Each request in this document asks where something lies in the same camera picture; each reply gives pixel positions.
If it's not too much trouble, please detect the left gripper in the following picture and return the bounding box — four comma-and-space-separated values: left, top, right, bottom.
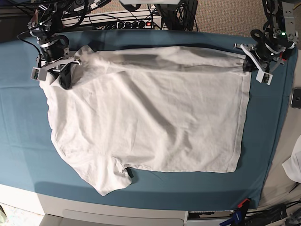
243, 29, 296, 73

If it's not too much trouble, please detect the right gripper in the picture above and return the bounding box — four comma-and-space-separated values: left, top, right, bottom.
35, 34, 81, 90

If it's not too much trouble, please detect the white T-shirt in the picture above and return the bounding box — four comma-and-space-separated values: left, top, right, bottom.
40, 46, 251, 196

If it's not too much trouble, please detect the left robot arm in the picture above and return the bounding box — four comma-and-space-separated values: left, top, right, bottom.
245, 0, 299, 73

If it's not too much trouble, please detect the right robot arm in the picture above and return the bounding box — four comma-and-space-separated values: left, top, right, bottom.
17, 0, 89, 90

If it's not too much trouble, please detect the orange black clamp top right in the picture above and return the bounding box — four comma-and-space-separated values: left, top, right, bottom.
280, 48, 293, 62

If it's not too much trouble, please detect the orange black clamp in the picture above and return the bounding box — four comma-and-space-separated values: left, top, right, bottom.
280, 48, 293, 62
238, 198, 251, 209

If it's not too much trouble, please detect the silver device at right edge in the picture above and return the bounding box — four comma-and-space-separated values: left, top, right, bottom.
291, 87, 301, 109

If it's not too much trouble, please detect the teal table cloth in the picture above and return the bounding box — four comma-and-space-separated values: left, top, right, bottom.
0, 40, 298, 210

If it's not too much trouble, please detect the black power strip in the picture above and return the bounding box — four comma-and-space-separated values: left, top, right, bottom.
99, 20, 161, 30

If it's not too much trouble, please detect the white cloth at right edge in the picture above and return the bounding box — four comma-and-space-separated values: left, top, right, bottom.
282, 136, 301, 183

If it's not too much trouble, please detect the orange black clamp bottom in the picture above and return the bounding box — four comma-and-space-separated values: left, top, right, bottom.
238, 198, 251, 209

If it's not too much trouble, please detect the blue black clamp bottom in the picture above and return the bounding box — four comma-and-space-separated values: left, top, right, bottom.
219, 207, 248, 226

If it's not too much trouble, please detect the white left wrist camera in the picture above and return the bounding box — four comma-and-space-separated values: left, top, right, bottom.
256, 70, 273, 85

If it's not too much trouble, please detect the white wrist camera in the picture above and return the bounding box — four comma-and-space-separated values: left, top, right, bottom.
256, 70, 273, 85
31, 67, 48, 81

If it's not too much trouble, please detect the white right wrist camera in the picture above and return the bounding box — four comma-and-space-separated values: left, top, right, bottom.
31, 67, 48, 81

